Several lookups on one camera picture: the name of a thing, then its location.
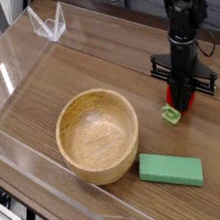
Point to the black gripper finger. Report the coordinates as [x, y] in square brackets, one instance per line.
[177, 94]
[188, 95]

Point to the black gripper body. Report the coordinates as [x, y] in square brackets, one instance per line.
[186, 69]

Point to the red plush strawberry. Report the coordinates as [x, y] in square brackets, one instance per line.
[171, 114]

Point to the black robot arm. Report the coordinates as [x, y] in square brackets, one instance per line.
[185, 18]

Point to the green rectangular block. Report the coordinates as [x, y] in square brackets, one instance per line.
[171, 169]

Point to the wooden bowl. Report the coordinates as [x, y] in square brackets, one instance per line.
[97, 134]

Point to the clear acrylic tray enclosure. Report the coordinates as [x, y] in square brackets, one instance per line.
[39, 77]

